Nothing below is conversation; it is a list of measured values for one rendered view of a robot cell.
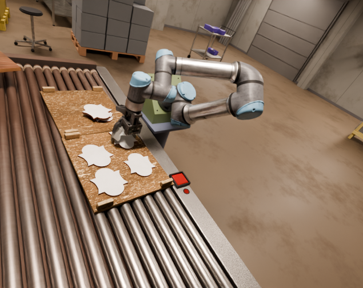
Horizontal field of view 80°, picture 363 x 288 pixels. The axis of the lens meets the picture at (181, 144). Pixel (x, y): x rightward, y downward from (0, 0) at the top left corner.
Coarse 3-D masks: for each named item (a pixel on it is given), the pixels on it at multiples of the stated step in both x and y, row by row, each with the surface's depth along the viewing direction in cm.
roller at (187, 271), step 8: (80, 72) 151; (80, 80) 146; (88, 88) 138; (144, 200) 87; (152, 200) 87; (152, 208) 84; (152, 216) 83; (160, 216) 83; (160, 224) 80; (160, 232) 79; (168, 232) 78; (168, 240) 77; (168, 248) 76; (176, 248) 75; (176, 256) 73; (184, 256) 74; (176, 264) 72; (184, 264) 71; (184, 272) 70; (192, 272) 70; (184, 280) 70; (192, 280) 68
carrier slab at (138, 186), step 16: (64, 144) 93; (80, 144) 96; (96, 144) 99; (112, 144) 102; (144, 144) 110; (80, 160) 89; (112, 160) 95; (80, 176) 83; (128, 176) 91; (160, 176) 96; (96, 192) 80; (128, 192) 84; (144, 192) 87; (96, 208) 75
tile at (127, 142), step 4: (120, 136) 105; (124, 136) 106; (128, 136) 107; (132, 136) 109; (120, 140) 103; (124, 140) 104; (128, 140) 106; (132, 140) 107; (136, 140) 108; (116, 144) 101; (120, 144) 102; (124, 144) 103; (128, 144) 104; (132, 144) 105; (124, 148) 102; (128, 148) 103
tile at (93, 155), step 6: (84, 150) 93; (90, 150) 94; (96, 150) 95; (102, 150) 96; (78, 156) 90; (84, 156) 90; (90, 156) 91; (96, 156) 92; (102, 156) 93; (108, 156) 95; (90, 162) 89; (96, 162) 90; (102, 162) 91; (108, 162) 92
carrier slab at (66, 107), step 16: (48, 96) 115; (64, 96) 120; (80, 96) 125; (96, 96) 130; (64, 112) 109; (80, 112) 113; (112, 112) 123; (64, 128) 101; (80, 128) 104; (96, 128) 108; (112, 128) 112
